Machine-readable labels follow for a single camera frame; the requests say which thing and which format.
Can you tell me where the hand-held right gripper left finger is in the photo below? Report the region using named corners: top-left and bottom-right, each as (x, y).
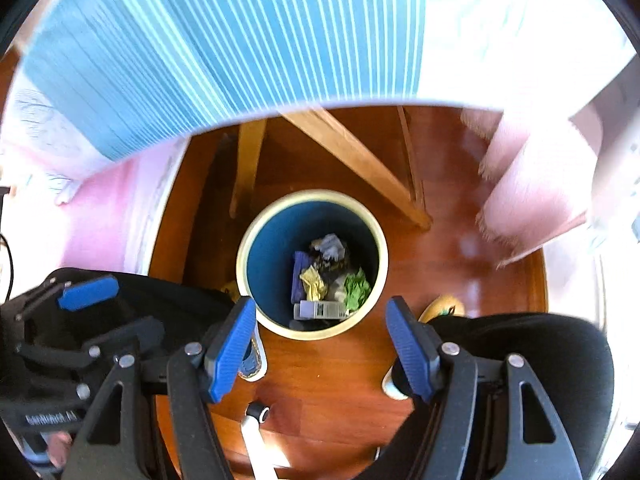
top-left (62, 296), bottom-right (257, 480)

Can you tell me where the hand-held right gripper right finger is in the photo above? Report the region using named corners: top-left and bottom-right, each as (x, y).
top-left (385, 296), bottom-right (583, 480)

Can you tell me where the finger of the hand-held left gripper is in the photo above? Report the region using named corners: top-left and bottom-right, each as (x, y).
top-left (0, 275), bottom-right (120, 333)
top-left (15, 316), bottom-right (166, 402)

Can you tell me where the green paper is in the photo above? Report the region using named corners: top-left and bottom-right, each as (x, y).
top-left (344, 269), bottom-right (372, 311)

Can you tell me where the lavender and white box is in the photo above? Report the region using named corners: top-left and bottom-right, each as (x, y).
top-left (293, 300), bottom-right (351, 321)

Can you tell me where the purple plastic bag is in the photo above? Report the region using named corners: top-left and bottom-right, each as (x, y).
top-left (291, 251), bottom-right (313, 306)

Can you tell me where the yellow paper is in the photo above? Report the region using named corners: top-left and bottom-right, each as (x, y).
top-left (299, 265), bottom-right (328, 301)

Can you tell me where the blue bin with cream rim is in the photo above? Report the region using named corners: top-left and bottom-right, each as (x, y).
top-left (236, 189), bottom-right (389, 342)

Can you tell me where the blue face mask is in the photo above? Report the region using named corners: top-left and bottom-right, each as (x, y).
top-left (320, 233), bottom-right (347, 261)

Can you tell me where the person's left shoe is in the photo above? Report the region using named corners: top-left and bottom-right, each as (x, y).
top-left (239, 317), bottom-right (269, 382)

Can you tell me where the person's shoe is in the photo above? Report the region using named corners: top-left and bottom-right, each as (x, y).
top-left (239, 317), bottom-right (269, 382)
top-left (381, 364), bottom-right (413, 401)

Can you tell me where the person's right shoe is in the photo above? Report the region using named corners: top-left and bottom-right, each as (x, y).
top-left (381, 364), bottom-right (413, 401)

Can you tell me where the yellow slipper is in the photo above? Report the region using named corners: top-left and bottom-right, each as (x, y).
top-left (419, 295), bottom-right (466, 324)

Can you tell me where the pink blanket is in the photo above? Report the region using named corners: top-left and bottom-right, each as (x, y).
top-left (0, 145), bottom-right (186, 301)

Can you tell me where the white tube with black cap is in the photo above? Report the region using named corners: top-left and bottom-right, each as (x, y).
top-left (240, 402), bottom-right (293, 480)

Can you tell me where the pink fringed cloth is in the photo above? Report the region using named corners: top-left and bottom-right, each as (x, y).
top-left (460, 75), bottom-right (601, 268)

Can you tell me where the table with patterned tablecloth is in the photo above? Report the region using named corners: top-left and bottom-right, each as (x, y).
top-left (10, 0), bottom-right (638, 206)

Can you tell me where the wooden table frame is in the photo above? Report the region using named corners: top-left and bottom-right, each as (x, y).
top-left (229, 106), bottom-right (433, 232)

